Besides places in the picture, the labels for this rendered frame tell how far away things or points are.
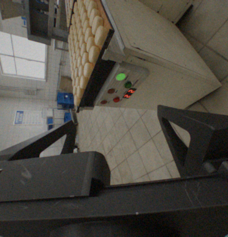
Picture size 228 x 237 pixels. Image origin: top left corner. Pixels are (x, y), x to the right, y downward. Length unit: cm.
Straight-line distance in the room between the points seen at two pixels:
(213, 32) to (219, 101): 51
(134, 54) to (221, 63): 81
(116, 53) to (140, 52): 10
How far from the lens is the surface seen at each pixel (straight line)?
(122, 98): 58
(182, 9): 139
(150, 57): 50
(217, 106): 112
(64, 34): 137
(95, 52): 43
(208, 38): 129
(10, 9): 122
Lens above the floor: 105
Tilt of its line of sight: 30 degrees down
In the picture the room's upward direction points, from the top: 89 degrees counter-clockwise
